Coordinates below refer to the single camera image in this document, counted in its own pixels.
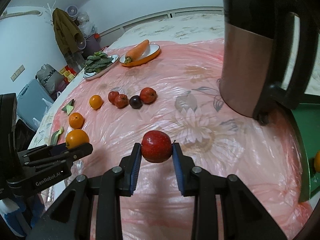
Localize orange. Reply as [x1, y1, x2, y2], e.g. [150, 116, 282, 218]
[313, 151, 320, 173]
[65, 129, 89, 149]
[68, 112, 85, 129]

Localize orange single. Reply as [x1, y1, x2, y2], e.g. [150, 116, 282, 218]
[89, 95, 104, 110]

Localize red fruit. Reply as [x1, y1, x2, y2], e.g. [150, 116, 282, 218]
[141, 130, 173, 163]
[114, 94, 129, 109]
[139, 87, 157, 104]
[108, 91, 119, 105]

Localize dark plum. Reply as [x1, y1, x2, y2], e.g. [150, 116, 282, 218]
[129, 95, 143, 109]

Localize clear glass tray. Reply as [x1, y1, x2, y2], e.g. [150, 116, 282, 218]
[41, 160, 84, 210]

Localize bok choy leaf lower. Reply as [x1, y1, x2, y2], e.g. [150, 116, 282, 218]
[50, 127, 64, 145]

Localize blue plastic bin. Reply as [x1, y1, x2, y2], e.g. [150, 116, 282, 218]
[17, 79, 54, 131]

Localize bok choy piece upper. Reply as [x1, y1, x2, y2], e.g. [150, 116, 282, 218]
[61, 99, 75, 115]

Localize grey printed bag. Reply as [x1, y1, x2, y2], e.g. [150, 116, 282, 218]
[36, 64, 64, 94]

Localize red yellow snack box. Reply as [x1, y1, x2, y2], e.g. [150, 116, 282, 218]
[59, 65, 77, 85]

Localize white blue-rimmed plate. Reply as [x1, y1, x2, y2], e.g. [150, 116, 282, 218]
[83, 54, 119, 80]

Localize green shallow box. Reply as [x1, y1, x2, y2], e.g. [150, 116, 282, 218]
[291, 94, 320, 202]

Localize pile of green leaves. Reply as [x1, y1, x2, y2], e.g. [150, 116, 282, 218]
[84, 51, 113, 73]

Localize brown jacket on rack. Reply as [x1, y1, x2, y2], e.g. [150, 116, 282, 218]
[52, 8, 84, 55]

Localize pink plastic sheet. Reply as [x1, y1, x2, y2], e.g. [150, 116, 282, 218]
[63, 39, 312, 239]

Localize carrot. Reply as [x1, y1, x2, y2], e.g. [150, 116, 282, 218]
[124, 40, 149, 64]

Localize small white fan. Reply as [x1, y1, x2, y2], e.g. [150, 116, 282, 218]
[65, 5, 79, 18]

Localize orange oval dish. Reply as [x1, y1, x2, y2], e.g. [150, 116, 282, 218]
[119, 44, 161, 67]

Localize black and copper kettle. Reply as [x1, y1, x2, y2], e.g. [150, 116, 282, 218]
[220, 0, 318, 124]

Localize floral bed quilt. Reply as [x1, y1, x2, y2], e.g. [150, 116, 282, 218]
[29, 13, 225, 148]

